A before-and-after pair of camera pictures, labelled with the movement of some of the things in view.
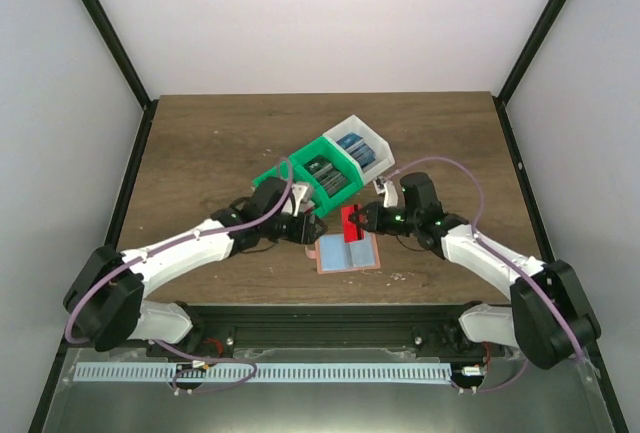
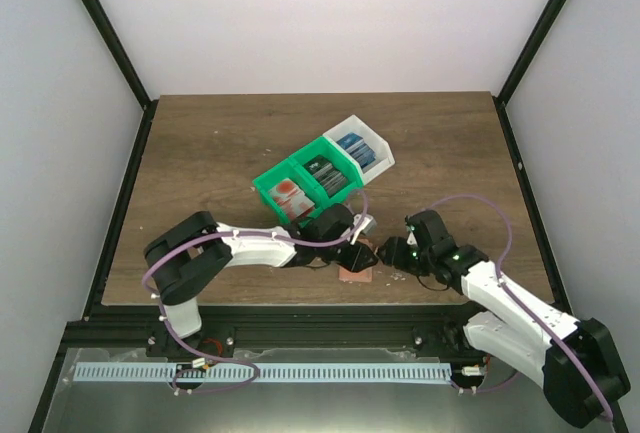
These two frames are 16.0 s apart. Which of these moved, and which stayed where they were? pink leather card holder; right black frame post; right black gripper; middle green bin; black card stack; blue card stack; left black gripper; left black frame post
Moved: pink leather card holder; left black gripper; right black gripper
Stayed: black card stack; blue card stack; left black frame post; right black frame post; middle green bin
